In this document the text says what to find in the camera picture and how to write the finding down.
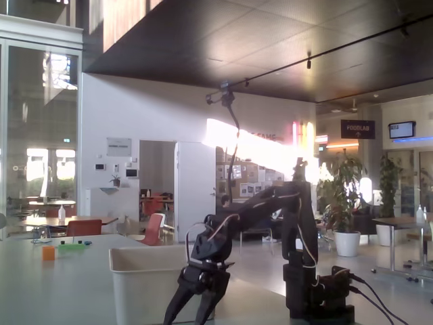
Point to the large leafy indoor plant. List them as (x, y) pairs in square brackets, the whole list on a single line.
[(345, 176)]

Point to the white counter cabinet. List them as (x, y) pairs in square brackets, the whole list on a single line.
[(101, 210)]

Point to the black Foodlab sign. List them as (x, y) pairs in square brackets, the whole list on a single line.
[(357, 129)]

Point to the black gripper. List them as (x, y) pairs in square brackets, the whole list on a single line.
[(202, 275)]

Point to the wooden table with metal legs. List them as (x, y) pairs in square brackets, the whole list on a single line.
[(399, 220)]

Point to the cork pinboard with posters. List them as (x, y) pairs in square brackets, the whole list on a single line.
[(250, 176)]

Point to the grey wall notice board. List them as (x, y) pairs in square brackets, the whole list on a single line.
[(119, 147)]

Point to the green rectangular block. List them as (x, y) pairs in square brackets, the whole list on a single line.
[(71, 248)]

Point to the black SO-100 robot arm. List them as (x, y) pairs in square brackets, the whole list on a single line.
[(297, 220)]

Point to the pink red chair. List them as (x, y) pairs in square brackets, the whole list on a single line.
[(154, 227)]

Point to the large white plant pot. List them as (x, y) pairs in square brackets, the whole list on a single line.
[(348, 243)]

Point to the seated background person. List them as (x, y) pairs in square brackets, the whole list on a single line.
[(225, 200)]

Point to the black gooseneck clamp mount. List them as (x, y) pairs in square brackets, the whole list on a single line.
[(235, 122)]

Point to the white plastic bin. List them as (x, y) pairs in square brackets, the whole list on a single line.
[(145, 291)]

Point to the black ceiling spotlight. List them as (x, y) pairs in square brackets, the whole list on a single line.
[(308, 64)]

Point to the clear pump bottle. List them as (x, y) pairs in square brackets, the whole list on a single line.
[(420, 215)]

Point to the small black mounted camera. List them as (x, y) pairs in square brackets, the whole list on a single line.
[(227, 98)]

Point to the wooden cafe table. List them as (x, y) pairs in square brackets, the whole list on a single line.
[(84, 220)]

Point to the clear spray bottle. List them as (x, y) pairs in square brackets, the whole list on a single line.
[(62, 214)]

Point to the small white plant pot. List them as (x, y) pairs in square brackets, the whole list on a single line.
[(384, 235)]

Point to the white door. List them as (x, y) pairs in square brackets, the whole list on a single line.
[(194, 189)]

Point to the wall mounted monitor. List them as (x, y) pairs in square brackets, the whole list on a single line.
[(402, 130)]

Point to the black ceiling light track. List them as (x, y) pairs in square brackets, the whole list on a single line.
[(338, 49)]

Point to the small potted plant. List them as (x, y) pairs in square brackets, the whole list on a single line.
[(115, 181)]

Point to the tall slim indoor plant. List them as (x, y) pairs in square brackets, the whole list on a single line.
[(389, 183)]

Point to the orange cube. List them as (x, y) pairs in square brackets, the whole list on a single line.
[(48, 254)]

